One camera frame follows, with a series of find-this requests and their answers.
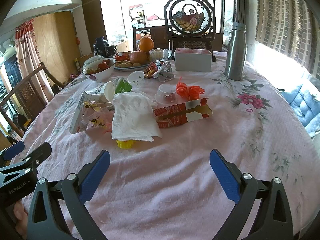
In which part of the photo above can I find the person's left hand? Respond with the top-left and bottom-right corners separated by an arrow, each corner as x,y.
13,200 -> 28,239

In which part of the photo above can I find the white rectangular box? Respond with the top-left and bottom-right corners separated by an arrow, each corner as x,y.
174,48 -> 212,72

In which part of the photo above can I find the silver fruit plate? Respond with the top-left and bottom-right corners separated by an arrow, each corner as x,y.
114,50 -> 173,72

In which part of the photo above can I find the orange plastic netting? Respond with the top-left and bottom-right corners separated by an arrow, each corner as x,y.
176,77 -> 205,101

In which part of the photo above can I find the blue sofa cushion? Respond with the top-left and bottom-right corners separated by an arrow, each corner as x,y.
280,74 -> 319,138

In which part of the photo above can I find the glass cup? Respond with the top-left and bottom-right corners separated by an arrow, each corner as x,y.
149,48 -> 170,61

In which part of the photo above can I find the white bowl with fruit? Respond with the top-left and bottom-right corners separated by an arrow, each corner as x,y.
82,58 -> 116,82

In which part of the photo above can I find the green snack packet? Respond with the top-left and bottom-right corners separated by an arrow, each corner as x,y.
112,77 -> 132,94

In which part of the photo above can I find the clear plastic cup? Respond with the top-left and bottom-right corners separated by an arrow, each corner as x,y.
155,84 -> 178,105

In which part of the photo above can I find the pink floral tablecloth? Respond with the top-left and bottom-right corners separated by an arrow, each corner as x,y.
23,53 -> 319,239

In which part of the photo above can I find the red foil snack wrapper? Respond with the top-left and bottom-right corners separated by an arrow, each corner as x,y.
144,60 -> 175,82

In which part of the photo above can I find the stainless steel bottle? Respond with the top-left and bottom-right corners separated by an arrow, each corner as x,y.
225,22 -> 247,81

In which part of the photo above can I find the top orange fruit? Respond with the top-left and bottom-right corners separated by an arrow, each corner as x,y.
138,36 -> 154,53

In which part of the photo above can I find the wooden armchair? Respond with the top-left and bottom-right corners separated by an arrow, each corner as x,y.
1,62 -> 66,138

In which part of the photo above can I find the orange fruit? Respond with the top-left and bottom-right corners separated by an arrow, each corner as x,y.
130,51 -> 148,65
138,36 -> 154,53

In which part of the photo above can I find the black jar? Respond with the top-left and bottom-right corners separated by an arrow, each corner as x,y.
93,36 -> 108,58

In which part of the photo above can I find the white paper cup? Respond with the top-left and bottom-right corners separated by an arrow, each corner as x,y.
87,81 -> 115,103

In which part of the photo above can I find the beige window curtain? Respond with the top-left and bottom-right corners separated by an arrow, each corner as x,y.
255,0 -> 319,79

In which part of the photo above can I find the pink floral curtain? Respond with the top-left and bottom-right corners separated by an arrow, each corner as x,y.
15,19 -> 54,104

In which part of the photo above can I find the lower orange fruit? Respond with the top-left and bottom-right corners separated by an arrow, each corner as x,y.
130,51 -> 148,65

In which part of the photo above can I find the white tissue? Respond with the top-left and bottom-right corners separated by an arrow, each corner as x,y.
111,92 -> 162,142

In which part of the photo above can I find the framed embroidery basket screen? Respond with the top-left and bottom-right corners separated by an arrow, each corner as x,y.
163,0 -> 216,52

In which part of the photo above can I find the red gold carton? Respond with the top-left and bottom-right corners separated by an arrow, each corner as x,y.
153,98 -> 212,128

